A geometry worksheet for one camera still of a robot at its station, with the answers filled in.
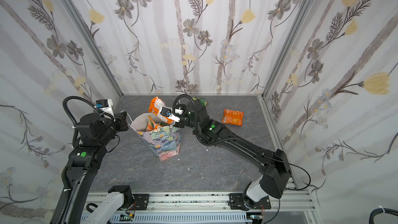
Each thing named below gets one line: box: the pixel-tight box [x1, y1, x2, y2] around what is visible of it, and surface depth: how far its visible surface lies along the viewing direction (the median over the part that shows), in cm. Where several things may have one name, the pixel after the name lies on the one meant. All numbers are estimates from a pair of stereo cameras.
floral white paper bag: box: [131, 112, 181, 162], surface depth 78 cm
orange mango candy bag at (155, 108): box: [148, 96, 181, 125], surface depth 72 cm
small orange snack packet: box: [221, 108, 245, 128], surface depth 107 cm
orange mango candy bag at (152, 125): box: [146, 115, 164, 132], surface depth 78 cm
